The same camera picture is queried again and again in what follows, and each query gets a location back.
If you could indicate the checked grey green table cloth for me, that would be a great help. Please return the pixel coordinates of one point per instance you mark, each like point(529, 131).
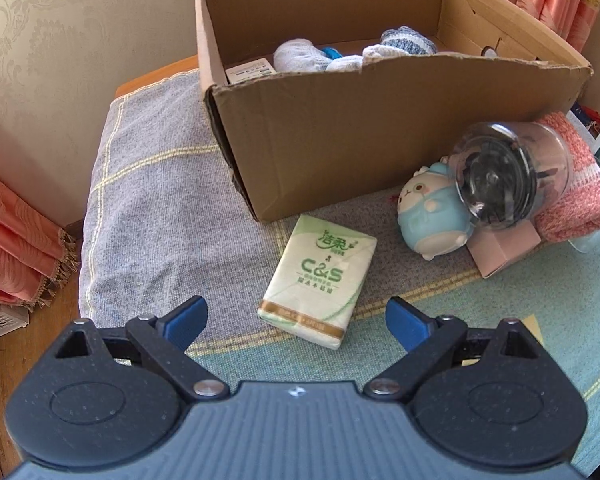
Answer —
point(155, 210)

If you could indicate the pink knit sock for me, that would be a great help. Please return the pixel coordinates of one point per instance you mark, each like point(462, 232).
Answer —
point(580, 185)

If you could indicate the pink cardboard box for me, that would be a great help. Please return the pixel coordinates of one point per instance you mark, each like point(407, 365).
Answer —
point(505, 252)

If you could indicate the white sock with blue stripes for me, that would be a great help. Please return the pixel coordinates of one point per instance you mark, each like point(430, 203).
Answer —
point(297, 57)

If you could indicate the grey white sock blue band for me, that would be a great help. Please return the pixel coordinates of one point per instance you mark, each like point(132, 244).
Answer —
point(375, 52)

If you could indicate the wooden desk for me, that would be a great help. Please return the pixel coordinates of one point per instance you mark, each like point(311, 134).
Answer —
point(150, 74)

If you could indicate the blue plastic bag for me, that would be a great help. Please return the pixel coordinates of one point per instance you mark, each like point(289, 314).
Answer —
point(582, 115)

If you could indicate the dark grey knit sock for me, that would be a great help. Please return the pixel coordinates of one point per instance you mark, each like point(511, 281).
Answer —
point(407, 40)

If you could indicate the clear jar of black clips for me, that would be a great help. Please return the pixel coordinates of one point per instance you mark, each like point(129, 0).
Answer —
point(500, 180)

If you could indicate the white plastic basket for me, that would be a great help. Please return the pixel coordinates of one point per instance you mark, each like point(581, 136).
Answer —
point(0, 322)

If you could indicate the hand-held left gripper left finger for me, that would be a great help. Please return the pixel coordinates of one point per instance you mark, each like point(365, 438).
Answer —
point(185, 320)

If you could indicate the light blue toy figure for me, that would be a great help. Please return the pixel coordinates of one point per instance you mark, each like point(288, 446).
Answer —
point(430, 220)

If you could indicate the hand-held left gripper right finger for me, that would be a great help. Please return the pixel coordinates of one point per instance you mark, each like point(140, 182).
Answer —
point(405, 322)

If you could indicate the green white tissue packet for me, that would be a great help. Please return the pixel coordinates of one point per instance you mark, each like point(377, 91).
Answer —
point(315, 280)

